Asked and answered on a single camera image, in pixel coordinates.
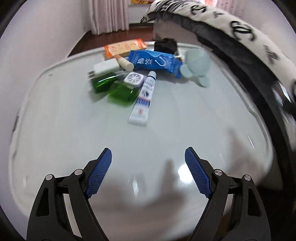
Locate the grey table top lid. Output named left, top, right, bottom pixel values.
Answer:
left=9, top=48, right=274, bottom=240

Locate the black cloth bundle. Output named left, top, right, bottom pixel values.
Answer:
left=154, top=38, right=177, bottom=55

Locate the orange cream flat box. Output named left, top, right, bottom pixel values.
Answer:
left=104, top=39, right=147, bottom=59

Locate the purple square plastic cap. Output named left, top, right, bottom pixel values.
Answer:
left=123, top=72, right=144, bottom=88

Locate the white blue ointment tube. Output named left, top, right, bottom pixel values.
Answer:
left=128, top=71, right=157, bottom=126

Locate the pale blue mouse-shaped plastic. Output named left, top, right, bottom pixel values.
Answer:
left=180, top=48, right=212, bottom=88

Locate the cream orange lip balm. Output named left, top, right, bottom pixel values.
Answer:
left=113, top=55, right=134, bottom=72

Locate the green glass bottle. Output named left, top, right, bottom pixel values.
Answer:
left=90, top=72, right=117, bottom=94
left=108, top=81, right=139, bottom=106

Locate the black white logo blanket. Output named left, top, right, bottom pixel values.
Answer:
left=141, top=1, right=295, bottom=117

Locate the pink patterned curtain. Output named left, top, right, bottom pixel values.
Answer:
left=88, top=0, right=130, bottom=35

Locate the blue floss pick bag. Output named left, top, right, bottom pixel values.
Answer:
left=128, top=50, right=182, bottom=78

